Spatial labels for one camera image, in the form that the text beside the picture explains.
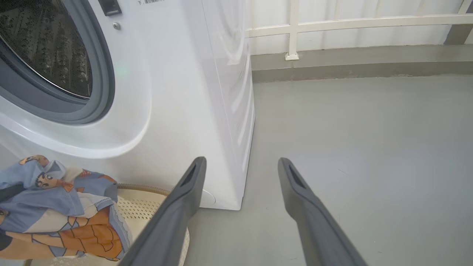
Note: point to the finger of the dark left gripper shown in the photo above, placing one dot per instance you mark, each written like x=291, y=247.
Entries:
x=9, y=191

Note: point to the perforated steel drum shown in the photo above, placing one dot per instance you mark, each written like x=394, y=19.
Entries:
x=44, y=48

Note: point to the cream perforated laundry basket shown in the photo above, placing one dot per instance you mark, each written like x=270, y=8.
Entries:
x=140, y=210

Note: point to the grey rubber door seal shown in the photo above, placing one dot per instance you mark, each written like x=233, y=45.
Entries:
x=101, y=74

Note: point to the blue cartoon print garment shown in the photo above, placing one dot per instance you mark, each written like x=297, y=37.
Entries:
x=55, y=207

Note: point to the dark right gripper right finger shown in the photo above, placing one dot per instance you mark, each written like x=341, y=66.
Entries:
x=314, y=225

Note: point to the white front-load washing machine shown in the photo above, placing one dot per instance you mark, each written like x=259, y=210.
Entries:
x=177, y=111

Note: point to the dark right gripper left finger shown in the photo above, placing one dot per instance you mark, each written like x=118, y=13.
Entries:
x=173, y=218

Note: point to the white metal railing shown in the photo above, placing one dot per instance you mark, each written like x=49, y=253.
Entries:
x=293, y=27

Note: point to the round white filter cover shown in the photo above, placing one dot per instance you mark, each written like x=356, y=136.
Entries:
x=207, y=197

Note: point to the grey slanted beam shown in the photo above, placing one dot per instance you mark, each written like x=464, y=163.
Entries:
x=458, y=33

